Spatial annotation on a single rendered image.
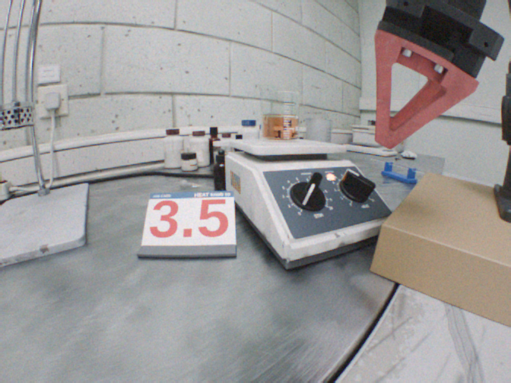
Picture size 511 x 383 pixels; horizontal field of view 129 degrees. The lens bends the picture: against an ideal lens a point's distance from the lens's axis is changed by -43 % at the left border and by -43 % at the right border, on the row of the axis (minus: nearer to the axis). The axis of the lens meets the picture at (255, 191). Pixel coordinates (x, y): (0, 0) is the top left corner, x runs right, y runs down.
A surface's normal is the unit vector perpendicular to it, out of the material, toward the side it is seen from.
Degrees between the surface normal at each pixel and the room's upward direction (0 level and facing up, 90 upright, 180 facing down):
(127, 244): 0
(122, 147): 90
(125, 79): 90
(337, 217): 30
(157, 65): 90
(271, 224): 90
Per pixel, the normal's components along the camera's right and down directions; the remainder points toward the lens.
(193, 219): 0.07, -0.54
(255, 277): 0.00, -0.96
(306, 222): 0.17, -0.69
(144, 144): 0.65, 0.22
